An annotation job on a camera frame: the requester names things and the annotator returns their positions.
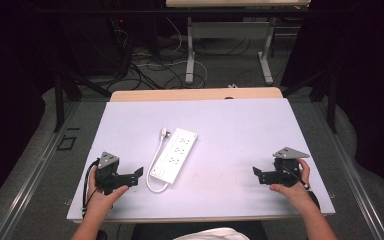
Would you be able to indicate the grey-legged background desk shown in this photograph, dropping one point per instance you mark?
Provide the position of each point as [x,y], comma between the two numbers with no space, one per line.
[230,30]

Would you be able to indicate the wooden table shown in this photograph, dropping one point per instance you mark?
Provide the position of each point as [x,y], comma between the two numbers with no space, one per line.
[186,94]

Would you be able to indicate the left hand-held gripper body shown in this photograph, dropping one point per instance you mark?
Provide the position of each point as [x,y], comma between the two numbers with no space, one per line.
[108,173]

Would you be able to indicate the white power strip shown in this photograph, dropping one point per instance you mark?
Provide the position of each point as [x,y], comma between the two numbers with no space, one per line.
[174,155]

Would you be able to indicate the person's dark pants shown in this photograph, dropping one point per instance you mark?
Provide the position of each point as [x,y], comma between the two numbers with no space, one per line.
[153,231]

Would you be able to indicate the metal floor rail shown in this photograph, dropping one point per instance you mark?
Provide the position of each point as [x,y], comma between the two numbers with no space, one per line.
[30,180]
[350,180]

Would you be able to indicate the person's right hand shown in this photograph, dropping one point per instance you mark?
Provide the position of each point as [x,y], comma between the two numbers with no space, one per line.
[295,193]

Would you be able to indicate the person's white shirt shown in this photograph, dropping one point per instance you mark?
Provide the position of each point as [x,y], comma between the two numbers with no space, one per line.
[213,234]

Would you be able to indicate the black metal stand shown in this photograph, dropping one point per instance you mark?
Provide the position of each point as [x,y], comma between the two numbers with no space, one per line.
[330,100]
[59,103]

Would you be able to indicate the white table mat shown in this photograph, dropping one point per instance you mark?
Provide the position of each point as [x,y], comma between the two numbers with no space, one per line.
[233,140]

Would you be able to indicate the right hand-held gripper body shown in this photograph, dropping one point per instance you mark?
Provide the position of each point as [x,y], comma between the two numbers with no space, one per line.
[286,170]

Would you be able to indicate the dark equipment cabinet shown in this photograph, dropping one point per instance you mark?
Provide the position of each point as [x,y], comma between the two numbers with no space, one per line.
[93,43]

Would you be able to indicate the white power plug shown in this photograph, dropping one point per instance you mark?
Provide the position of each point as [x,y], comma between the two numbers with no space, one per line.
[165,133]

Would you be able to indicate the person's left hand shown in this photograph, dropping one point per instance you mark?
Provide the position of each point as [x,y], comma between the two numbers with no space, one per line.
[101,200]

